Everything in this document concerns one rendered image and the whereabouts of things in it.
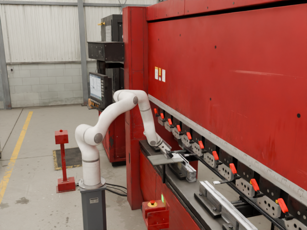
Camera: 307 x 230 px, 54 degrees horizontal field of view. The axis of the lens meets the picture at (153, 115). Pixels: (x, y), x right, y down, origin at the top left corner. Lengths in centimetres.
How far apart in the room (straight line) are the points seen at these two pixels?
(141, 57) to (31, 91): 640
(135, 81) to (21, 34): 629
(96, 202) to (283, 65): 149
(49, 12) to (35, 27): 56
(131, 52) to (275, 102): 202
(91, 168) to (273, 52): 135
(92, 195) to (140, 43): 170
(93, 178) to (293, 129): 134
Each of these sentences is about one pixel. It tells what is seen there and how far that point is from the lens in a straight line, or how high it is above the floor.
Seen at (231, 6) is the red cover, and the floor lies 217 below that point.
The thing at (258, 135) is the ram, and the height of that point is 153.
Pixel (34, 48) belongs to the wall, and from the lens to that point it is 919.
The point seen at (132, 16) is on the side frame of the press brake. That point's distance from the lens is 322.
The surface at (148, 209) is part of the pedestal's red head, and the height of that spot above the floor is 78.
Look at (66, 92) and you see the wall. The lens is 930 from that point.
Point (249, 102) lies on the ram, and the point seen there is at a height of 168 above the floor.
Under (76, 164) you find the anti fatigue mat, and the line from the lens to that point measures 505.
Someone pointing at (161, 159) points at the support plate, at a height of 100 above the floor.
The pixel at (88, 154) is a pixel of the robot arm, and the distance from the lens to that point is 210.
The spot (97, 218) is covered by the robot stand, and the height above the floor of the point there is 76.
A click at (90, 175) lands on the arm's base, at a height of 109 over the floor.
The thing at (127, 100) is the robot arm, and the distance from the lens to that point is 214.
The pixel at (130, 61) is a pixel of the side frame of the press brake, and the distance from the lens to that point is 322.
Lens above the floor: 202
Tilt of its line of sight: 15 degrees down
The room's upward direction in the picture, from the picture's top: straight up
